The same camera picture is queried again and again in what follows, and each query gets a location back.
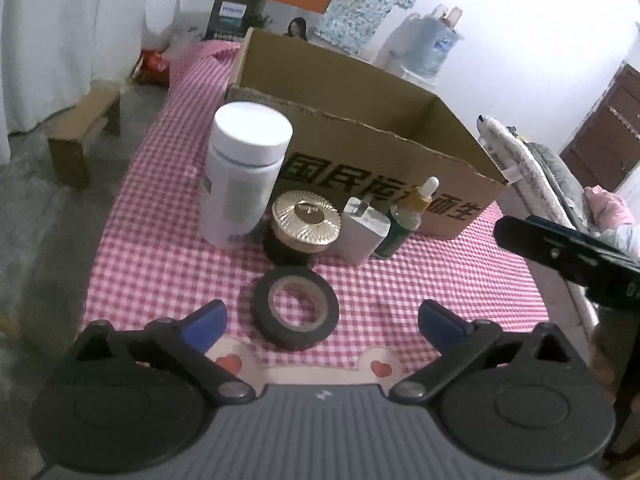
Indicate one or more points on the black tape roll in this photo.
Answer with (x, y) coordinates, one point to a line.
(300, 338)

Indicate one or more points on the pink checkered tablecloth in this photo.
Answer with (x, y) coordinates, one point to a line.
(165, 260)

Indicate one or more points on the blue water jug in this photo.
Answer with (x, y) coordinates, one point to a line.
(432, 47)

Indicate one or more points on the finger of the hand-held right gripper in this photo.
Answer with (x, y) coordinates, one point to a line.
(530, 240)

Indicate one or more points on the pink cloth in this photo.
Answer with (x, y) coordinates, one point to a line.
(612, 215)

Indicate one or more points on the red plastic bag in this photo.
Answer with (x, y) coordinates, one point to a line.
(150, 67)

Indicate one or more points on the brown wooden door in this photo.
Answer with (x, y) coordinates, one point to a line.
(605, 130)

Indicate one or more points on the printed appliance box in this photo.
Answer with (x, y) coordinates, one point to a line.
(227, 17)

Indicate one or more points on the floral hanging cloth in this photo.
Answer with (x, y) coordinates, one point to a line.
(370, 0)

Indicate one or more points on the grey green blanket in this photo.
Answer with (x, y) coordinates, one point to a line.
(560, 180)

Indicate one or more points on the green dropper bottle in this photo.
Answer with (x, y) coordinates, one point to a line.
(400, 230)

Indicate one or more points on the white pill bottle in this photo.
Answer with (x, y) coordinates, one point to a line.
(240, 175)

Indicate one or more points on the small pink bottle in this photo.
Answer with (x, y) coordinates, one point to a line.
(455, 16)

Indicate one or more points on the small wooden stool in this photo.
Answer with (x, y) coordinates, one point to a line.
(82, 120)

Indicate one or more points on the white charger plug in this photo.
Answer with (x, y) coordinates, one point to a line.
(360, 235)

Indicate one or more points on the white plastic bag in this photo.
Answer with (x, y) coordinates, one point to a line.
(182, 42)

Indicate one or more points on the white curtain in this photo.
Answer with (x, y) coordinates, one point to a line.
(65, 35)

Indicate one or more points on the brown cardboard box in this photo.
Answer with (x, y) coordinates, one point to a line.
(325, 80)

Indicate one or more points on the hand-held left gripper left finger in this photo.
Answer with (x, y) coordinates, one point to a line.
(205, 320)

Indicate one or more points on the gold lid cream jar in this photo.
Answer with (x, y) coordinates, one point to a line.
(305, 212)

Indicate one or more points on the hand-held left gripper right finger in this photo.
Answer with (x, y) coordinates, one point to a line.
(440, 320)

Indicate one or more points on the white fleece blanket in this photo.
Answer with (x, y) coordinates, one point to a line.
(520, 160)

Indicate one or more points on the small clear bottle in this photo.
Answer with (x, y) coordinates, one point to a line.
(441, 12)

